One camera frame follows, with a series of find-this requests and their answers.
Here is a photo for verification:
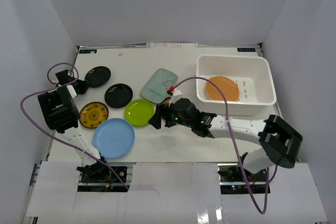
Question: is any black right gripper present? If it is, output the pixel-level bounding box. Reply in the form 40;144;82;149
149;103;193;130

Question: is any black round plate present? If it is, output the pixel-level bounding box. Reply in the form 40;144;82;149
85;66;111;88
104;83;133;109

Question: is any light blue round plate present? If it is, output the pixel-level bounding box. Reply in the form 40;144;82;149
92;118;135;159

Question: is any woven bamboo round tray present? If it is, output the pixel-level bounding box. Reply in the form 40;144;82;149
205;76;240;102

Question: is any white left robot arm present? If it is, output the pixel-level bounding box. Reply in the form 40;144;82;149
37;70;106;167

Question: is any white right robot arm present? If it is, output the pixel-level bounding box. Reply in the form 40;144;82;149
149;98;303;182

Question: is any white plastic bin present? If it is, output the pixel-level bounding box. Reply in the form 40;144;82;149
196;55;277;116

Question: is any yellow patterned plate right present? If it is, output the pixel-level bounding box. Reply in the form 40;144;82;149
161;97;171;104

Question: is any yellow patterned plate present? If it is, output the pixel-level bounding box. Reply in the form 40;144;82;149
161;97;171;104
79;102;109;129

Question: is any lime green round plate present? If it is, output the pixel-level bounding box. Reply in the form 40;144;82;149
124;99;154;126

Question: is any pale blue rectangular divided plate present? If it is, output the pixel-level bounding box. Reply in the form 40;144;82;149
140;68;178;104

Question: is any yellow patterned plate left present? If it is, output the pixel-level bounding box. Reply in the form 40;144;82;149
79;102;109;129

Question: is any left blue table label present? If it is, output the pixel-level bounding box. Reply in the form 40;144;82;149
78;49;97;54

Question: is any blue table label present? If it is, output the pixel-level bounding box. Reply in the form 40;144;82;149
78;49;97;54
237;48;256;52

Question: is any white paper sheet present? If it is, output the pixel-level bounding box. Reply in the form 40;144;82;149
146;42;198;48

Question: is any right blue table label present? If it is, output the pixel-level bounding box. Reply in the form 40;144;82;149
237;48;256;52

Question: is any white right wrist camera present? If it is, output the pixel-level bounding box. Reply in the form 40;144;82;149
168;87;182;103

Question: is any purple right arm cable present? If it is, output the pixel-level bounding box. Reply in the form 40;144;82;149
170;76;278;214

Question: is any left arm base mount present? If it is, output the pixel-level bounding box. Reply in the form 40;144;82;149
77;162;129;193

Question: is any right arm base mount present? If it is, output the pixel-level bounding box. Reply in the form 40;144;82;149
218;165;267;195

